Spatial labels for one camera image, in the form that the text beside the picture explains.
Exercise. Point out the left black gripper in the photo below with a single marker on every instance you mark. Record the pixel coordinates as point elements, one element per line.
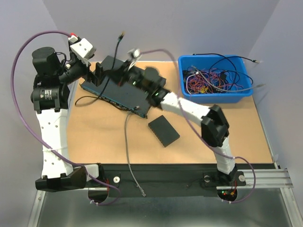
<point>98,76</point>

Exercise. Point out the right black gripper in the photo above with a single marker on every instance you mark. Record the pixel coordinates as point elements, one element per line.
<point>125,72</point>

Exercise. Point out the small black switch box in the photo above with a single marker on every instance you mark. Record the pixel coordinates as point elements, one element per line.
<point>164,131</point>

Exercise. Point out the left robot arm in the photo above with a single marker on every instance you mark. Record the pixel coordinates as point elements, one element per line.
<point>50,100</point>

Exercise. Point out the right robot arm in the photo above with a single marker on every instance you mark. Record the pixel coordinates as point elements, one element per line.
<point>213,123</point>

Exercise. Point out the blue plastic bin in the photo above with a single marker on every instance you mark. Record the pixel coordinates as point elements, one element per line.
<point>214,78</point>

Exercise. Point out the large black network switch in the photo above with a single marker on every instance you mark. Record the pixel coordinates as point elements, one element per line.
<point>124,98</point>

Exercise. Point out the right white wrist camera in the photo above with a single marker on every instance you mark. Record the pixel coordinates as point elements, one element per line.
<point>135,54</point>

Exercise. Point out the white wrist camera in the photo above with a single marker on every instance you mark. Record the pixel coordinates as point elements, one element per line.
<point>82,48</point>
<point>135,54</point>

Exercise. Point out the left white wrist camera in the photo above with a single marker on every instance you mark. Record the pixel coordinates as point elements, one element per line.
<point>82,48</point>

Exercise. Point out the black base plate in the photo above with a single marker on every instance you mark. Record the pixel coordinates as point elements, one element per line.
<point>166,180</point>

